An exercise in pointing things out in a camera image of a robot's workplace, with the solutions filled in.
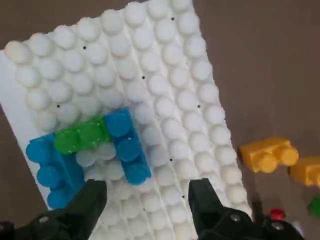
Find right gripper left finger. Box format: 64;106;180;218
0;178;108;240

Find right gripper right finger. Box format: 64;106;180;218
187;177;305;240

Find blue three-stud block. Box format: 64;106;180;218
103;107;153;186
25;132;87;210

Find green two-stud block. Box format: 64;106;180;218
53;117;112;155
306;194;320;217

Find yellow two-stud block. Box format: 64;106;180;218
289;156;320;187
238;136;300;174

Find white pen red cap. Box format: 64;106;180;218
269;208;304;232

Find white studded baseplate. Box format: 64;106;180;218
0;0;253;240

